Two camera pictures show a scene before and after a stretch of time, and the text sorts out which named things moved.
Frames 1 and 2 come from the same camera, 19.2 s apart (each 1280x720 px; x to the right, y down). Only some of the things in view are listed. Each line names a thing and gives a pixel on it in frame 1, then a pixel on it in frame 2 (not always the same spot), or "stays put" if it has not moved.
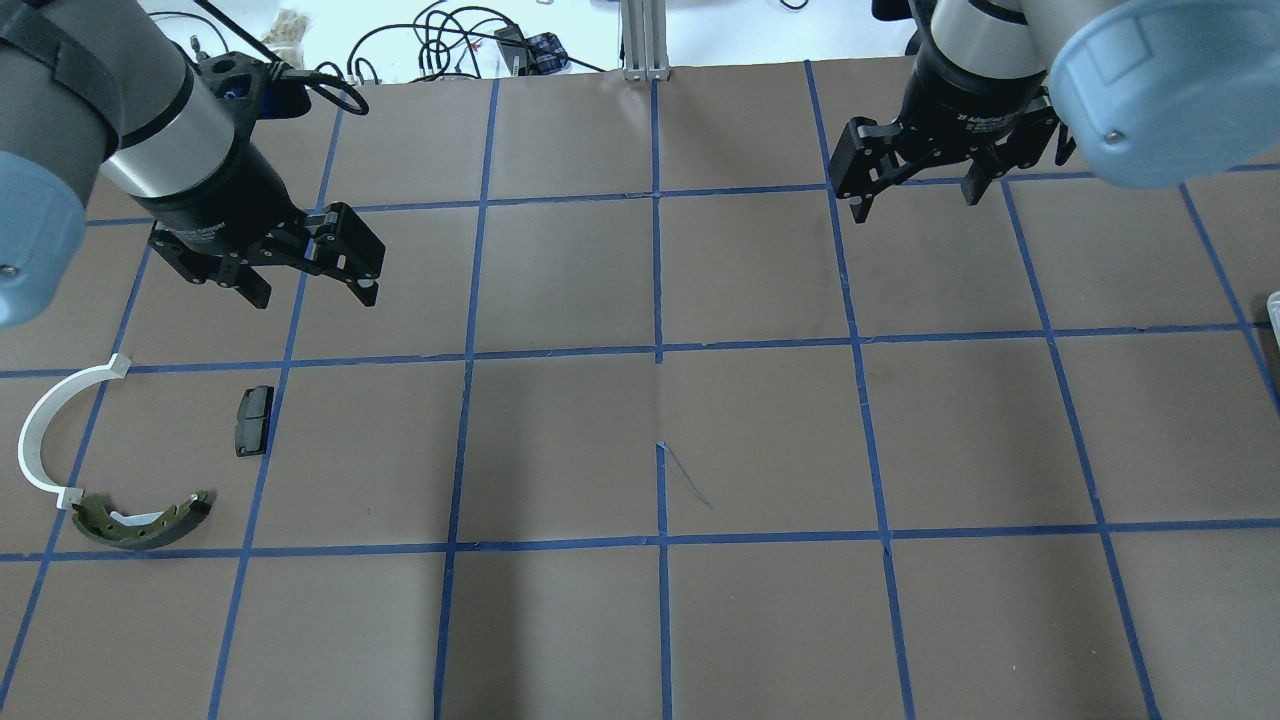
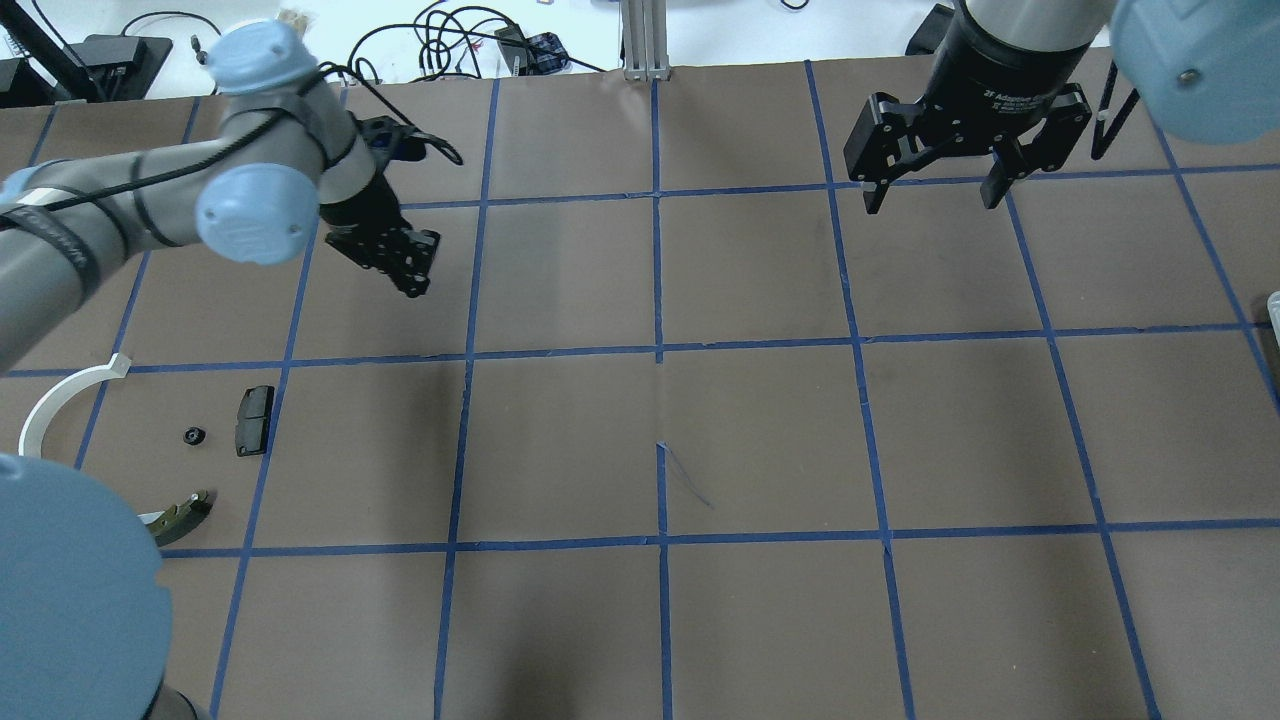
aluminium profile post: (645, 40) stays put
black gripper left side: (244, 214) to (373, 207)
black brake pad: (251, 420) stays put
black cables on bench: (473, 41) stays put
